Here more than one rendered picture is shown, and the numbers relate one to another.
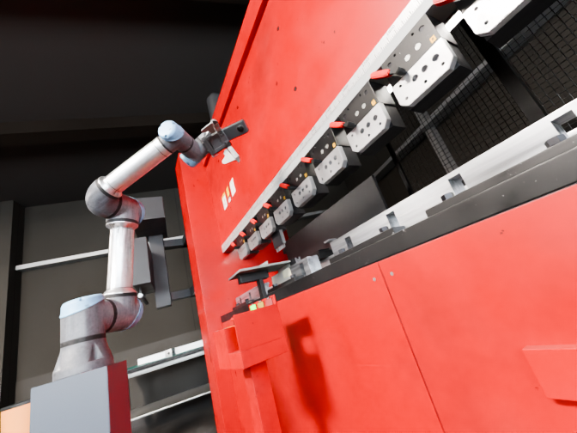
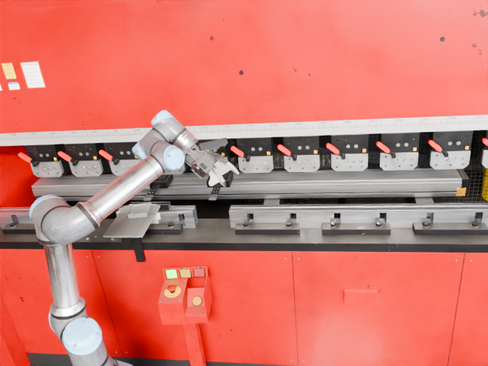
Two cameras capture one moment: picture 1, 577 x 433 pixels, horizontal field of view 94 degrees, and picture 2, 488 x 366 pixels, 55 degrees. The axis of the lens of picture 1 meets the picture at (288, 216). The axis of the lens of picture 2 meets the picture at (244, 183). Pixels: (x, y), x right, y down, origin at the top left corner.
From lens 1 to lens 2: 1.78 m
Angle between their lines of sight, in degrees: 64
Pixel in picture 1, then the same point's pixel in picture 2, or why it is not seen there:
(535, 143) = (372, 216)
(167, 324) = not seen: outside the picture
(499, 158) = (358, 216)
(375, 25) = (340, 108)
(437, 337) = (310, 285)
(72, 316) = (97, 348)
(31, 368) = not seen: outside the picture
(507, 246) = (354, 262)
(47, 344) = not seen: outside the picture
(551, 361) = (351, 295)
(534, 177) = (374, 246)
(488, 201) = (357, 247)
